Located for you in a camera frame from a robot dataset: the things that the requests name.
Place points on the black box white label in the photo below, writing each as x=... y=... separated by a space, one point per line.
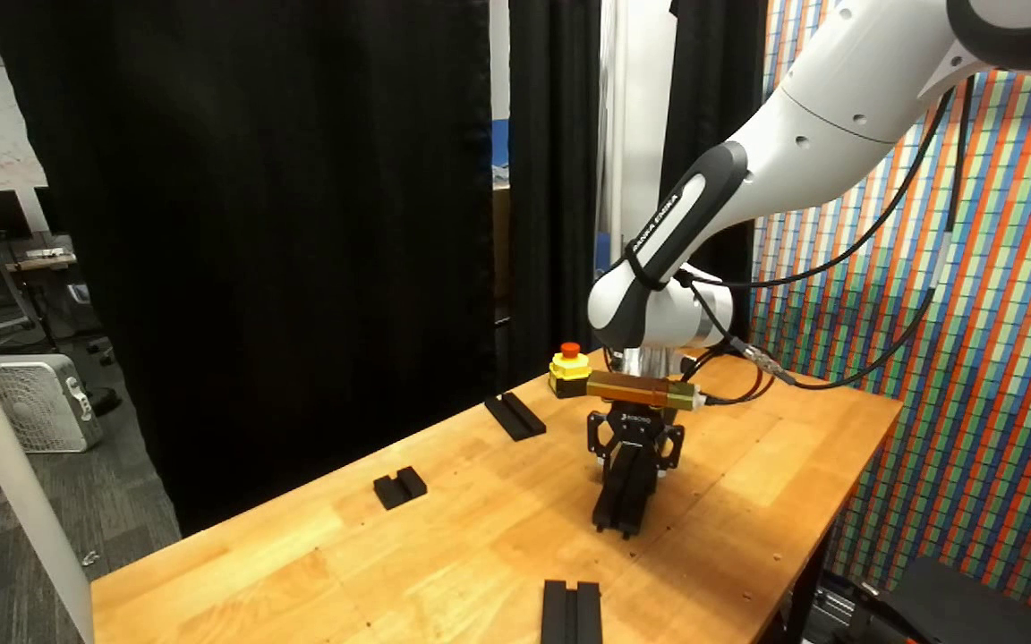
x=843 y=621

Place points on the yellow emergency stop button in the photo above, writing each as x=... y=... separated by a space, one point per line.
x=570 y=374

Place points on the dark desk device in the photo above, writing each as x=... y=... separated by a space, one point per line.
x=44 y=253

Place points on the black curtain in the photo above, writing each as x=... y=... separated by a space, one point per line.
x=551 y=182
x=706 y=60
x=241 y=239

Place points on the white computer case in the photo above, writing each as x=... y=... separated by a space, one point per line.
x=51 y=407

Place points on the long black track piece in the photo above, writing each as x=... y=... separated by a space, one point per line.
x=570 y=612

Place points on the colourful checkered wall panel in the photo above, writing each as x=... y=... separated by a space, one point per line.
x=1019 y=478

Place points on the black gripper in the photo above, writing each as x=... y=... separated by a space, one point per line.
x=637 y=425

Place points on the small black track piece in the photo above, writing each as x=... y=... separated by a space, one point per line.
x=397 y=490

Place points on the medium black track piece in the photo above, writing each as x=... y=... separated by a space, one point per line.
x=624 y=503
x=516 y=417

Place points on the white frame pole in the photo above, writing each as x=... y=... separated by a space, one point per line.
x=14 y=478

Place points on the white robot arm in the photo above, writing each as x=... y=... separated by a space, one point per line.
x=861 y=110

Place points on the black equipment case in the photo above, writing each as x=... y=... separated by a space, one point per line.
x=982 y=610

